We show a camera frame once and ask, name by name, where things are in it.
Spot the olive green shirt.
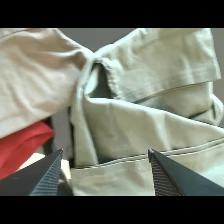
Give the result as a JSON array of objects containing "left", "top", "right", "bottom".
[{"left": 68, "top": 28, "right": 224, "bottom": 197}]

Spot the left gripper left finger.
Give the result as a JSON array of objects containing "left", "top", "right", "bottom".
[{"left": 0, "top": 148, "right": 65, "bottom": 197}]

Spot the tan garment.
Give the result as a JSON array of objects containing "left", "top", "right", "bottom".
[{"left": 0, "top": 28, "right": 95, "bottom": 140}]

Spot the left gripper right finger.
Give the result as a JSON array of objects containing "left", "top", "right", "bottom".
[{"left": 147, "top": 148, "right": 224, "bottom": 197}]

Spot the red garment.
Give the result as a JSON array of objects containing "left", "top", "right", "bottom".
[{"left": 0, "top": 120, "right": 56, "bottom": 181}]

